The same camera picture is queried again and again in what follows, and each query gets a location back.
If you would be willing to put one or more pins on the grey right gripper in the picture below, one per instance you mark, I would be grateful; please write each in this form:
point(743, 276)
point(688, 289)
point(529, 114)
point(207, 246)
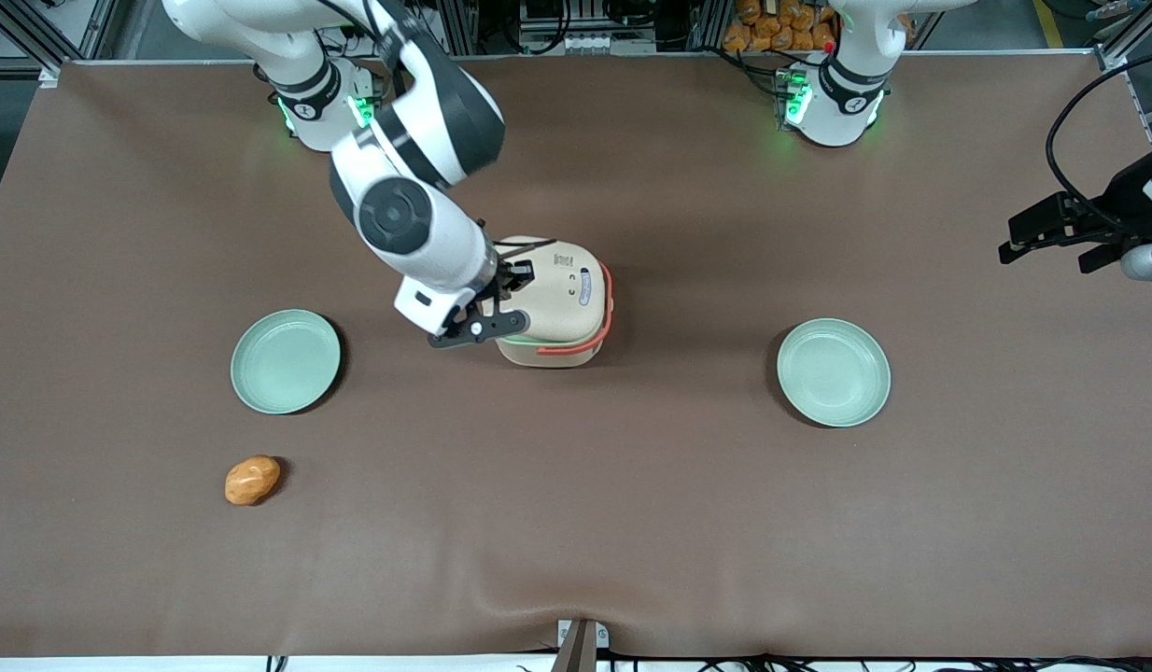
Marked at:
point(512, 277)

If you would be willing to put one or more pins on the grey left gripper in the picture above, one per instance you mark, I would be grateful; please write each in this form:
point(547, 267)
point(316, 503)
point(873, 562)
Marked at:
point(1119, 198)

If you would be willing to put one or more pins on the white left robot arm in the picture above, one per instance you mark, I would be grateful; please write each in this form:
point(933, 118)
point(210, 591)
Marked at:
point(833, 98)

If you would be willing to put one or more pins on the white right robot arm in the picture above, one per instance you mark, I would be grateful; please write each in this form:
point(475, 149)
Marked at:
point(417, 219)

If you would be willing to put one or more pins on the light green plate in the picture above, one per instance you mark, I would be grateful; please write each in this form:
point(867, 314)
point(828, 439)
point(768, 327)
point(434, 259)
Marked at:
point(833, 373)
point(285, 362)

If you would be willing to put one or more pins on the brown table mat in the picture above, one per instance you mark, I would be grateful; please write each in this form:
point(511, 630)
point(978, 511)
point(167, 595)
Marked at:
point(576, 523)

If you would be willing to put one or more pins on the orange-brown bread roll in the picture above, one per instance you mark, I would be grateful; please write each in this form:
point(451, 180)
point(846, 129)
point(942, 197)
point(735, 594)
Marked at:
point(251, 481)

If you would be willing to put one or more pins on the bag of orange bread rolls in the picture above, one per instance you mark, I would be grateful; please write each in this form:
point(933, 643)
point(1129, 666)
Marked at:
point(781, 26)

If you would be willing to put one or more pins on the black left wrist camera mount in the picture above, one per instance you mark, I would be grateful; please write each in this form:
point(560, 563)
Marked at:
point(1129, 191)

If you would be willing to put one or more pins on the aluminium frame post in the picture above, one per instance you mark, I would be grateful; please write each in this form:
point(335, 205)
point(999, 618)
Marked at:
point(91, 33)
point(1131, 33)

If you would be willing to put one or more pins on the grey metal camera bracket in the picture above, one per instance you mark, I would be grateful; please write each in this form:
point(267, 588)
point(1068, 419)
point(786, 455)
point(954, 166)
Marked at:
point(581, 644)

